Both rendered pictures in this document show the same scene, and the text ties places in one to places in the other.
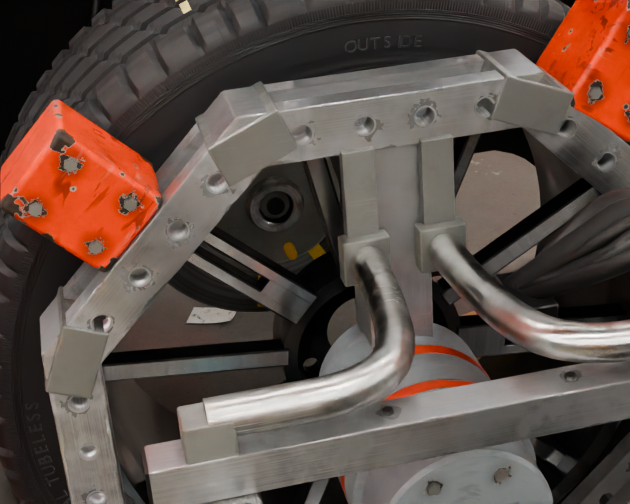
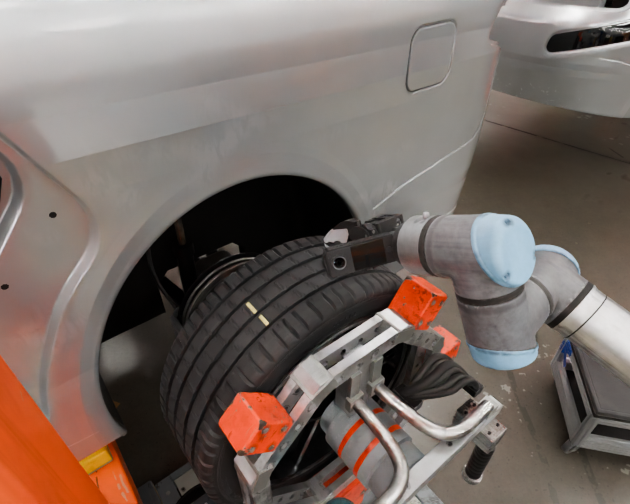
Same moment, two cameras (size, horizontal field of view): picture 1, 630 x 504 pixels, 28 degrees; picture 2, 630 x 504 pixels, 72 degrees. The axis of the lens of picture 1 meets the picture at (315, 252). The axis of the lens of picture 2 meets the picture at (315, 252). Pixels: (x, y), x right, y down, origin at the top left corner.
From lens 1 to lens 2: 0.61 m
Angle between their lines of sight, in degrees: 26
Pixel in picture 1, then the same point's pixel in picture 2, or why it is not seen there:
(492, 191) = not seen: hidden behind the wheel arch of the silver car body
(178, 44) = (277, 348)
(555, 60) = (400, 308)
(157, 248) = (291, 434)
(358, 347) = (343, 418)
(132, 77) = (260, 366)
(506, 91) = (398, 336)
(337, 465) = not seen: outside the picture
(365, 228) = (355, 393)
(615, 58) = (427, 311)
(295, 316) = not seen: hidden behind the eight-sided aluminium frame
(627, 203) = (444, 367)
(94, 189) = (272, 432)
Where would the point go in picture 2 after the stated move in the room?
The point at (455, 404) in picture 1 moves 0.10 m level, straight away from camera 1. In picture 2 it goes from (424, 472) to (396, 423)
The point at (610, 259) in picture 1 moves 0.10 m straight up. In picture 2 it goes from (446, 391) to (456, 360)
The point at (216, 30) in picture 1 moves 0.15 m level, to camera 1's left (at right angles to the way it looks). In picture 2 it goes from (291, 339) to (210, 372)
